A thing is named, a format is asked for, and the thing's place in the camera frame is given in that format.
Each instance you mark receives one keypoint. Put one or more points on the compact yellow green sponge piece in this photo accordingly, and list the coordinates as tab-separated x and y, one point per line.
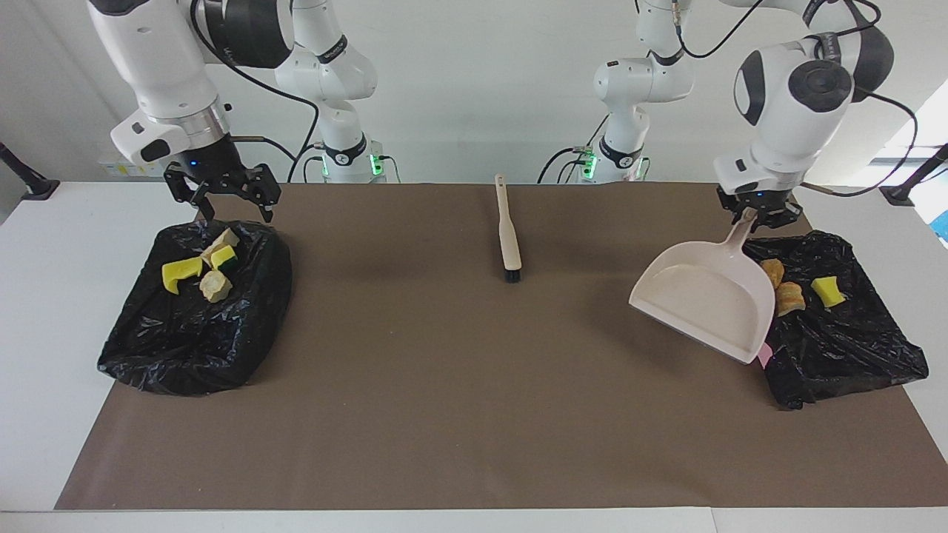
224	257

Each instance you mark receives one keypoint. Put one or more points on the black trash bag bin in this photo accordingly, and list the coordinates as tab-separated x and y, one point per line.
200	348

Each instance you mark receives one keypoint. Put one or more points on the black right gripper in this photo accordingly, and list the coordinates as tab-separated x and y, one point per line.
215	164

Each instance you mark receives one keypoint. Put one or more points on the plain yellow sponge piece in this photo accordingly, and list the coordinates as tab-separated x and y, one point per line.
827	290

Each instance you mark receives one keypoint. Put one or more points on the notched yellow green sponge piece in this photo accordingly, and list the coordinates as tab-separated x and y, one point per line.
181	272

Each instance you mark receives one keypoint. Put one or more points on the pink plastic bin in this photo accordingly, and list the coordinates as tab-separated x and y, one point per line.
764	357

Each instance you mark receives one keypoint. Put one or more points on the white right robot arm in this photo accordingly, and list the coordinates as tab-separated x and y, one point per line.
163	66

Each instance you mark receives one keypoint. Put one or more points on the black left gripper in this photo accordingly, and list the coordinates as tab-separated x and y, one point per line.
763	201

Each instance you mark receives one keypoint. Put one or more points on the brown paper table mat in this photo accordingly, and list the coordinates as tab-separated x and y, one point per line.
444	407

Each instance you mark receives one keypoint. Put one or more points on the white wall outlet box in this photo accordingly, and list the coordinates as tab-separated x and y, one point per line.
118	169

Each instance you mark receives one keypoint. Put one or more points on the black camera stand clamp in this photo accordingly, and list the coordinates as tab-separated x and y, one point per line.
37	186
900	194

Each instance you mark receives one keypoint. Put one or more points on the beige plastic dustpan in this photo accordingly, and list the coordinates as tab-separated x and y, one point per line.
703	296

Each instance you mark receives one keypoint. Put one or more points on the black bag over pink bin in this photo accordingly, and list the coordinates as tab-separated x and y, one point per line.
837	340

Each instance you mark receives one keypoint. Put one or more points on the blue object at table edge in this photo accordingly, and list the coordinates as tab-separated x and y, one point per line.
943	226

